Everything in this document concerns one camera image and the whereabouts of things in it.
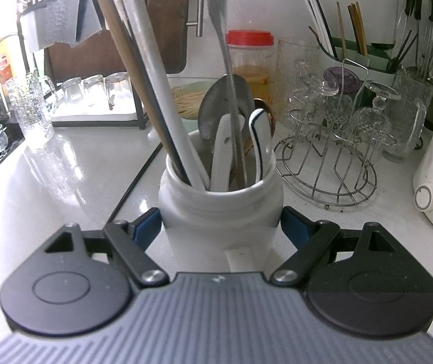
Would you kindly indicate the green basket of sticks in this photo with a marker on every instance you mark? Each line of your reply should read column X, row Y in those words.
column 188, row 98

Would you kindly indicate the green chopstick holder caddy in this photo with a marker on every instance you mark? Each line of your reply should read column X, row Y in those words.
column 381, row 21

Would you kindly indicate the white ceramic utensil jar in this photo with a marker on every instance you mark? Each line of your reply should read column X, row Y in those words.
column 221, row 231

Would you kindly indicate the large steel spoon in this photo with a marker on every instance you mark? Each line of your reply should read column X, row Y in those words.
column 215, row 105

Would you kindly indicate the brown wooden chopstick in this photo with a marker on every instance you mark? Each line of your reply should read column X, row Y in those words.
column 119, row 37

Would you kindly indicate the red lid plastic jar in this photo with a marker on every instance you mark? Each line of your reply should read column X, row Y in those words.
column 250, row 55

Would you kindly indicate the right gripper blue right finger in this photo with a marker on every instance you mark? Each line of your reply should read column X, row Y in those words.
column 312, row 241

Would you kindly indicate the wooden cutting board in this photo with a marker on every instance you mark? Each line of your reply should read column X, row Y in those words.
column 163, row 19

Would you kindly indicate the white ceramic soup spoon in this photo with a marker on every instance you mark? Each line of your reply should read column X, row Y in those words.
column 222, row 156

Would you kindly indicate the white black-edged ceramic spoon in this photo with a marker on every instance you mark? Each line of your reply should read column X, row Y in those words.
column 261, row 144

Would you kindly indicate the upturned drinking glass right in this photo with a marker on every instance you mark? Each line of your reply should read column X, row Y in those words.
column 118, row 90

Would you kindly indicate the upturned drinking glass middle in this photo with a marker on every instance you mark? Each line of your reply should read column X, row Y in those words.
column 94, row 89

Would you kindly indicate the black chopstick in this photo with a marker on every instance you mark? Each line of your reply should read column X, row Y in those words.
column 153, row 110
column 134, row 183

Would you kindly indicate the wire glass drying rack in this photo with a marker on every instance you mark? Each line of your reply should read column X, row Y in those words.
column 329, row 141

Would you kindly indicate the upturned drinking glass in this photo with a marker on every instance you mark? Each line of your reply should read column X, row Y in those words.
column 118, row 90
column 72, row 89
column 94, row 89

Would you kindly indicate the black dish rack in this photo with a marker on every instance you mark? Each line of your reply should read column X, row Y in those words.
column 76, row 43

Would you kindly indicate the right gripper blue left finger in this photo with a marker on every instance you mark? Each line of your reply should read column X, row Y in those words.
column 128, row 242

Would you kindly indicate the upturned drinking glass left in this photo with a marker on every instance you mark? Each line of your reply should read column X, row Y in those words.
column 72, row 89

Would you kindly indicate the yellow detergent bottle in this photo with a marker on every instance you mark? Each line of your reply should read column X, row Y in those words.
column 9, row 56

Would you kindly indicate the copper gold spoon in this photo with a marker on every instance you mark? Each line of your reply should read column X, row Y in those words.
column 266, row 121

